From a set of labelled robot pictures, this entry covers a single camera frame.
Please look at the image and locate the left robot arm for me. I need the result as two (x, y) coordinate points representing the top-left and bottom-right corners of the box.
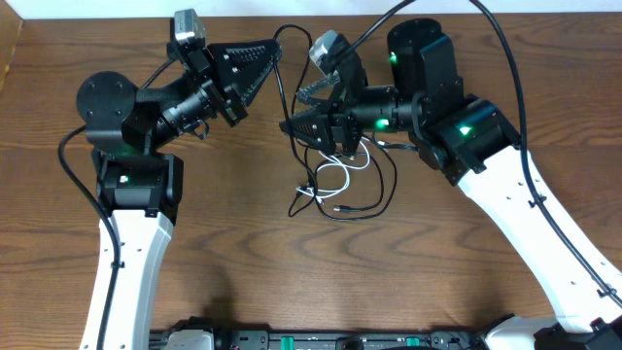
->
(77, 39), (282, 349)

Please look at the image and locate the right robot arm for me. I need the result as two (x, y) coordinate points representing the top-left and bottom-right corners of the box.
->
(281, 18), (621, 349)

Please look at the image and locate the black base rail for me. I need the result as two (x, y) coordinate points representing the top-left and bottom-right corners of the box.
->
(150, 315), (597, 350)

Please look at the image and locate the black usb cable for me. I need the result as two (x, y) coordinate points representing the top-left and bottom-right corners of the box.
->
(271, 23), (399, 224)

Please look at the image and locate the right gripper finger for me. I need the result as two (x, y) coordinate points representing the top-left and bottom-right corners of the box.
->
(295, 72), (341, 105)
(279, 108), (336, 155)

